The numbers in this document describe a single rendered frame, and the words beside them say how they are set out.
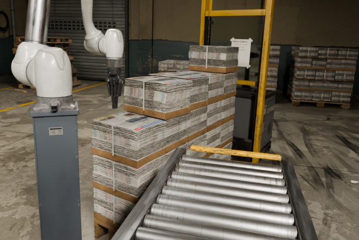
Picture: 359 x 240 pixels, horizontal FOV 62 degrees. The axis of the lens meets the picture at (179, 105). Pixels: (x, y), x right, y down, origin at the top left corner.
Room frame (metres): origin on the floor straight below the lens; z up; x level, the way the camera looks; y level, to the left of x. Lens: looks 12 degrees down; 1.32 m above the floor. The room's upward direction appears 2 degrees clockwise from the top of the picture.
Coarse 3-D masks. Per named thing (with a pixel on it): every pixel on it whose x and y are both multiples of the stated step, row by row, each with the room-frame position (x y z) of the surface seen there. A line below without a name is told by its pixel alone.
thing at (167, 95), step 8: (168, 80) 2.01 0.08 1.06; (176, 80) 2.02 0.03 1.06; (184, 80) 2.05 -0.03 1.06; (152, 88) 1.89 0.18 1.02; (160, 88) 1.85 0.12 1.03; (168, 88) 1.83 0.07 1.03; (176, 88) 1.90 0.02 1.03; (184, 88) 1.97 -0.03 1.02; (152, 96) 1.88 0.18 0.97; (160, 96) 1.84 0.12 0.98; (168, 96) 1.84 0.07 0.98; (176, 96) 1.91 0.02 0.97; (184, 96) 1.98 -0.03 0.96; (152, 104) 1.88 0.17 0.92; (160, 104) 1.84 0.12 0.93; (168, 104) 1.84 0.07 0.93; (176, 104) 1.91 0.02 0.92; (184, 104) 1.99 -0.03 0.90
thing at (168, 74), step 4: (168, 72) 2.48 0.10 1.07; (172, 72) 2.49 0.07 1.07; (164, 76) 2.20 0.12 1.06; (168, 76) 2.18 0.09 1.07; (172, 76) 2.17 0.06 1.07; (176, 76) 2.18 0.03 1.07; (180, 76) 2.19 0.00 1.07; (184, 76) 2.20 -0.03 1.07; (188, 76) 2.21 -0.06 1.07; (192, 76) 2.23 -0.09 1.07; (196, 76) 2.24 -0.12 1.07; (200, 76) 2.25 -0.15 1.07; (204, 76) 2.27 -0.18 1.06
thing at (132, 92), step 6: (132, 78) 2.03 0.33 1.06; (138, 78) 2.04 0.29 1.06; (144, 78) 2.07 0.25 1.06; (150, 78) 2.09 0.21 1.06; (126, 84) 2.02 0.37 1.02; (132, 84) 1.98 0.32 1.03; (138, 84) 1.96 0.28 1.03; (126, 90) 2.02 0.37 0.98; (132, 90) 1.99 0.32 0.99; (138, 90) 1.95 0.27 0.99; (126, 96) 2.01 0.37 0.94; (132, 96) 1.98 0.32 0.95; (138, 96) 1.96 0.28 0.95; (126, 102) 2.02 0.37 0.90; (132, 102) 1.98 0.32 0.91; (138, 102) 1.95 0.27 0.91
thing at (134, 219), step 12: (180, 156) 1.31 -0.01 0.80; (168, 168) 1.16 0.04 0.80; (156, 180) 1.05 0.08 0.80; (144, 192) 0.96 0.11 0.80; (156, 192) 0.96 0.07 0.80; (144, 204) 0.88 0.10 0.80; (132, 216) 0.81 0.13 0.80; (144, 216) 0.81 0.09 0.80; (120, 228) 0.75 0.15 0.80; (132, 228) 0.75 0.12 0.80
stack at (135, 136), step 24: (96, 120) 1.77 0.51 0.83; (120, 120) 1.79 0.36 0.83; (144, 120) 1.81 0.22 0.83; (168, 120) 1.85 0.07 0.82; (192, 120) 2.13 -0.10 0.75; (216, 120) 2.48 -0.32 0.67; (96, 144) 1.76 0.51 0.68; (120, 144) 1.66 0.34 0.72; (144, 144) 1.64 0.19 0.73; (168, 144) 1.85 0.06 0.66; (192, 144) 2.13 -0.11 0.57; (216, 144) 2.49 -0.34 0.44; (96, 168) 1.77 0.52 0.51; (120, 168) 1.65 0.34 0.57; (144, 168) 1.64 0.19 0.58; (96, 192) 1.78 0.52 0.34; (120, 216) 1.67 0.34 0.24
